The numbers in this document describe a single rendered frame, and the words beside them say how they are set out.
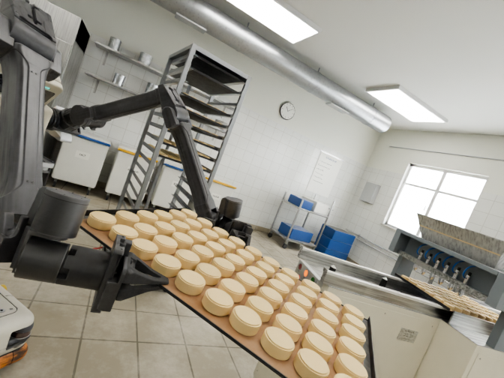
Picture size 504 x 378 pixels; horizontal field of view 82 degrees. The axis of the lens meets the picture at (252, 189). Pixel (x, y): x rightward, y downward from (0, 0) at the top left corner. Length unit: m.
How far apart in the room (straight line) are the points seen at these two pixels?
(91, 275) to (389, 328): 1.47
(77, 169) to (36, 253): 3.96
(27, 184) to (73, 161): 3.85
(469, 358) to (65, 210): 1.71
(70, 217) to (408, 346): 1.67
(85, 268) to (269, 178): 5.30
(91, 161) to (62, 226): 3.94
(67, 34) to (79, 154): 1.40
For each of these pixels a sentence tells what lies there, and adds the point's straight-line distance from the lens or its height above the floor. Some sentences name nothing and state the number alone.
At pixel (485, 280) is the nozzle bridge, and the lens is 1.90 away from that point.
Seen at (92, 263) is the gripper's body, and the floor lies 1.02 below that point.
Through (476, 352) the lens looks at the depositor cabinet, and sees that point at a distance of 1.82.
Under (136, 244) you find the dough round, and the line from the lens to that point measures 0.56.
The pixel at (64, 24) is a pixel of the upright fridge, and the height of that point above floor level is 1.90.
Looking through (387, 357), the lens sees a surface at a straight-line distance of 1.81.
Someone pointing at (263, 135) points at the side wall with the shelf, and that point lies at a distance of 5.50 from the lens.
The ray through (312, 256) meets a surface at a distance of 1.68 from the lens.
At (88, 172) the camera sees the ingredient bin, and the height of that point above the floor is 0.32.
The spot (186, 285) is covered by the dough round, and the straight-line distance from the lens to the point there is 0.51.
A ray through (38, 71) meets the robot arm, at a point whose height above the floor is 1.24.
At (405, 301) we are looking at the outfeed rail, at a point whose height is 0.87.
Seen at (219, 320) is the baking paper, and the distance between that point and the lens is 0.49.
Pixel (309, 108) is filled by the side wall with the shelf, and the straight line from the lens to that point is 5.97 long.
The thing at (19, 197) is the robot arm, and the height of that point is 1.06.
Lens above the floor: 1.23
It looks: 5 degrees down
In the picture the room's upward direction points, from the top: 21 degrees clockwise
